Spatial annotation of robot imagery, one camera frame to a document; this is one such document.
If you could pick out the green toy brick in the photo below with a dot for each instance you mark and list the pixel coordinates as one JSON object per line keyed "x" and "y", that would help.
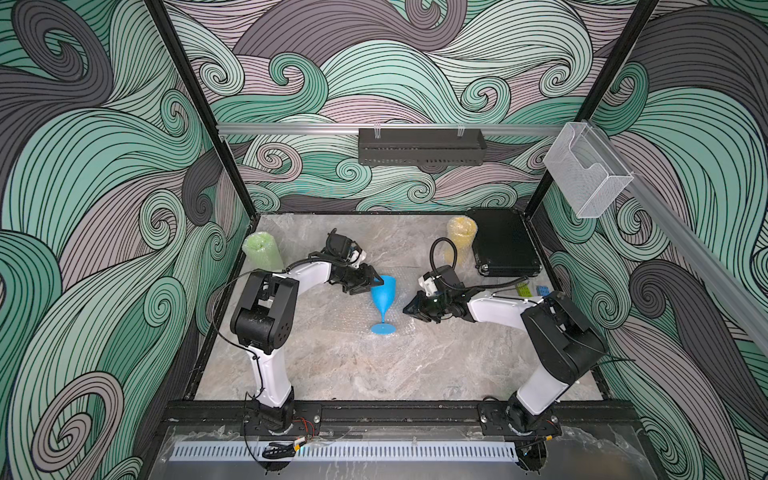
{"x": 523, "y": 290}

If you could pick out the clear acrylic wall box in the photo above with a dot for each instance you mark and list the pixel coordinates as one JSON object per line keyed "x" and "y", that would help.
{"x": 588, "y": 170}

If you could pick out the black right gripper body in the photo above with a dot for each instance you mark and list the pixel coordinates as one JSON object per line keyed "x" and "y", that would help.
{"x": 432, "y": 306}

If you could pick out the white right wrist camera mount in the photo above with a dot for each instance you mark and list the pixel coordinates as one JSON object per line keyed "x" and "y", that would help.
{"x": 428, "y": 284}

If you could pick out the black frame post right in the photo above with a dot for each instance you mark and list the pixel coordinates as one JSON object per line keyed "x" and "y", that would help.
{"x": 613, "y": 103}

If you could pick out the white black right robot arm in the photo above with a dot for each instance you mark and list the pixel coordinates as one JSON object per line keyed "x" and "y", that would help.
{"x": 565, "y": 342}

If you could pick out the black wall tray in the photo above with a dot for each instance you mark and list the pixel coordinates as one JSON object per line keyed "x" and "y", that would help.
{"x": 431, "y": 148}

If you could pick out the yellow plastic wine glass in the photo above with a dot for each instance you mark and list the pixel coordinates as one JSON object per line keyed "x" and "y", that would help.
{"x": 461, "y": 234}

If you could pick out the black frame post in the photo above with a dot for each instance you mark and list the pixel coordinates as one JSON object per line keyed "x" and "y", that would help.
{"x": 173, "y": 45}
{"x": 613, "y": 103}

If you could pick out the blue plastic wine glass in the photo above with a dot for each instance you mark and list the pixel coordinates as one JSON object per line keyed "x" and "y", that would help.
{"x": 383, "y": 297}

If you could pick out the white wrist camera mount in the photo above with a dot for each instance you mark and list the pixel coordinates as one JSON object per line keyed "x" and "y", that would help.
{"x": 356, "y": 258}
{"x": 428, "y": 284}

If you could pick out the black frame post left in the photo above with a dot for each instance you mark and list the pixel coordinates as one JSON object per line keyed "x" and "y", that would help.
{"x": 173, "y": 45}

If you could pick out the white slotted cable duct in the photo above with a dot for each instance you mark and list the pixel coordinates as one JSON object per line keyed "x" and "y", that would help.
{"x": 352, "y": 451}

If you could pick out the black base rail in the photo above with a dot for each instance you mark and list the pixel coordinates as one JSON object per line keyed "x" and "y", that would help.
{"x": 492, "y": 417}

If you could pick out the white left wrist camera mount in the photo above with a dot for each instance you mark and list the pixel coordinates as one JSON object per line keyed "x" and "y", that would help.
{"x": 356, "y": 258}

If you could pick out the green plastic wine glass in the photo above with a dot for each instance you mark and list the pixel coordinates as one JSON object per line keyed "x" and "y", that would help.
{"x": 263, "y": 252}

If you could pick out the black hard case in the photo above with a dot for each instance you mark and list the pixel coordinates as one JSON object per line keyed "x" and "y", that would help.
{"x": 502, "y": 246}

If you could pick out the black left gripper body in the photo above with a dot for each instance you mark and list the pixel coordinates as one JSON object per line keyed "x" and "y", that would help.
{"x": 353, "y": 280}

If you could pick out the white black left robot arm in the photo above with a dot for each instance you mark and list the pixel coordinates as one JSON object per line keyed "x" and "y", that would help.
{"x": 263, "y": 318}

